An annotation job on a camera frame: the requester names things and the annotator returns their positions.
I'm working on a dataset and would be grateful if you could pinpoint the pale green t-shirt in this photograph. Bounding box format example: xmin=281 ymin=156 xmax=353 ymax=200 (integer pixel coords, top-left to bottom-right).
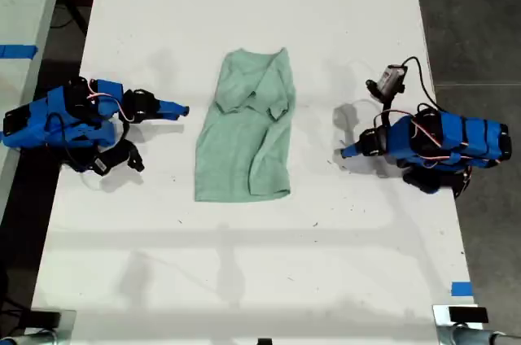
xmin=193 ymin=46 xmax=297 ymax=203

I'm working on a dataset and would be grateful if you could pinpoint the long blue tape strip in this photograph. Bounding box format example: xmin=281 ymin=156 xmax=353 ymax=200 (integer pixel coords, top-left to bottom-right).
xmin=0 ymin=44 xmax=39 ymax=61

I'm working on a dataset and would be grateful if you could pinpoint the white side table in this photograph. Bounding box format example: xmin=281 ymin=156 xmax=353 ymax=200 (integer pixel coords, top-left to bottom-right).
xmin=0 ymin=0 xmax=69 ymax=216

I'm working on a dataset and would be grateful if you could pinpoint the short blue tape strip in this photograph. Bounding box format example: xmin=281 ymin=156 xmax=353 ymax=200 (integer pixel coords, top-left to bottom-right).
xmin=450 ymin=281 xmax=475 ymax=298

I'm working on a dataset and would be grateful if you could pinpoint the small black box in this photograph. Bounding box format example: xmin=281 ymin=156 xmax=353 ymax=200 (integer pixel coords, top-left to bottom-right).
xmin=448 ymin=307 xmax=489 ymax=325
xmin=30 ymin=311 xmax=63 ymax=328

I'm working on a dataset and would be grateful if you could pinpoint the grey metal tube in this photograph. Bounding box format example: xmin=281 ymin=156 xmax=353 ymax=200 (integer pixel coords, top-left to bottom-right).
xmin=450 ymin=325 xmax=521 ymax=345

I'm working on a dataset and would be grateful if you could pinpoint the red white servo wire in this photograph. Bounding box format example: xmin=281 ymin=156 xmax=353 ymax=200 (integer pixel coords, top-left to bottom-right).
xmin=406 ymin=115 xmax=469 ymax=168
xmin=86 ymin=79 xmax=136 ymax=123

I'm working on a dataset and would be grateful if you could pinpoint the black camera stalk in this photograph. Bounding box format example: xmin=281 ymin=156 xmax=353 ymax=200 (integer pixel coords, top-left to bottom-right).
xmin=379 ymin=94 xmax=395 ymax=120

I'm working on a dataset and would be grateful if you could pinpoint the black camera box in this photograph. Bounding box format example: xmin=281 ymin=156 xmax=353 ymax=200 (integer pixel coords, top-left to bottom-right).
xmin=87 ymin=140 xmax=147 ymax=177
xmin=365 ymin=63 xmax=409 ymax=98

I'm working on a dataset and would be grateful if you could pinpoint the black camera cable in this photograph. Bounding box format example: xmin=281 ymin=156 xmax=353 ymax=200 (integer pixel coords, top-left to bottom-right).
xmin=401 ymin=55 xmax=441 ymax=112
xmin=43 ymin=112 xmax=131 ymax=175

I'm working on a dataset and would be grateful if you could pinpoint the metal corner bracket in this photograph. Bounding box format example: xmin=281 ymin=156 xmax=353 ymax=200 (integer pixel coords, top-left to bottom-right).
xmin=431 ymin=304 xmax=480 ymax=345
xmin=28 ymin=308 xmax=77 ymax=345

